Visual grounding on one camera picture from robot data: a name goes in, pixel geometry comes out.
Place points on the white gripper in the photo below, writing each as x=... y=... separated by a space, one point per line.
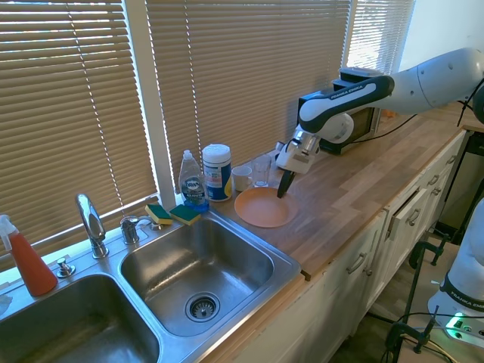
x=295 y=160

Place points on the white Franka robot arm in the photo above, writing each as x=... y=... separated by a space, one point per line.
x=435 y=83

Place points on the white mug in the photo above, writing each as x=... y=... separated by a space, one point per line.
x=242 y=179

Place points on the stainless steel double sink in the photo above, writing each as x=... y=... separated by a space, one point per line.
x=204 y=264

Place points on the chrome sink side sprayer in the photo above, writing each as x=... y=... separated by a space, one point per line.
x=130 y=230

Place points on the tan blinds behind sink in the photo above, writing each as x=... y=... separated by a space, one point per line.
x=68 y=113

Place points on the small chrome sink knob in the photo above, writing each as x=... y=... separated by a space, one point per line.
x=66 y=268

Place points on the clear drinking glass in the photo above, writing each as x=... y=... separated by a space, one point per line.
x=262 y=172

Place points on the orange plate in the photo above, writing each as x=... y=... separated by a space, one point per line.
x=264 y=210

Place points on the white disinfecting wipes canister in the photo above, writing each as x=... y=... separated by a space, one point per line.
x=217 y=174

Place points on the clear dish soap bottle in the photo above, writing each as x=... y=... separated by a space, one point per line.
x=193 y=185

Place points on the black toaster oven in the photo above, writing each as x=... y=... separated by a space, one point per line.
x=363 y=119

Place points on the yellow green sponge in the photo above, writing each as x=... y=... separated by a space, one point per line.
x=159 y=214
x=185 y=215

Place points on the wide tan window blinds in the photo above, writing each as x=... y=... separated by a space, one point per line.
x=246 y=75

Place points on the round metal cabinet knob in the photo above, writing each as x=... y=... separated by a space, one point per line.
x=368 y=272

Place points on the white kitchen cabinets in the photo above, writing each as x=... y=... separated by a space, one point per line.
x=340 y=302

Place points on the black C-clamp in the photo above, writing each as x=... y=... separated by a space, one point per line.
x=425 y=249
x=412 y=332

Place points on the white window mullion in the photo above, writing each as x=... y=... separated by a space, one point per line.
x=151 y=94

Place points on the dark kitchen appliance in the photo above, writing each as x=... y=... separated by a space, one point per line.
x=459 y=181

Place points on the narrow tan window blinds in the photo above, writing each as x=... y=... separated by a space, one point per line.
x=378 y=34

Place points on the chrome faucet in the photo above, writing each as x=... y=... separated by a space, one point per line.
x=92 y=227

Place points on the orange spray bottle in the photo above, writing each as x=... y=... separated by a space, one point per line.
x=32 y=268

